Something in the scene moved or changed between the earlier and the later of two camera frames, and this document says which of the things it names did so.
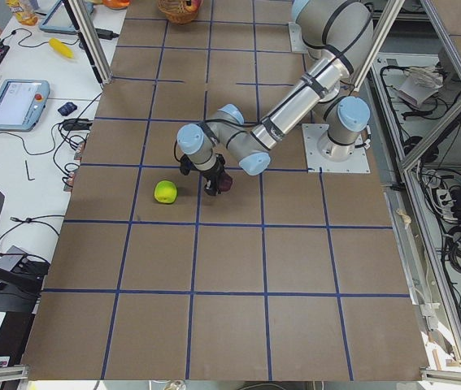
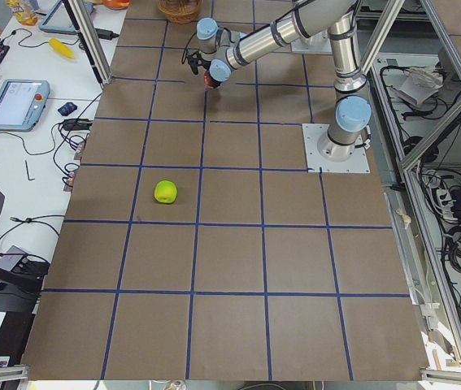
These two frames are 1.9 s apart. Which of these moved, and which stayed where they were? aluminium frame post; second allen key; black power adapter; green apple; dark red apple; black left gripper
Moved: black left gripper; dark red apple
Stayed: second allen key; aluminium frame post; green apple; black power adapter
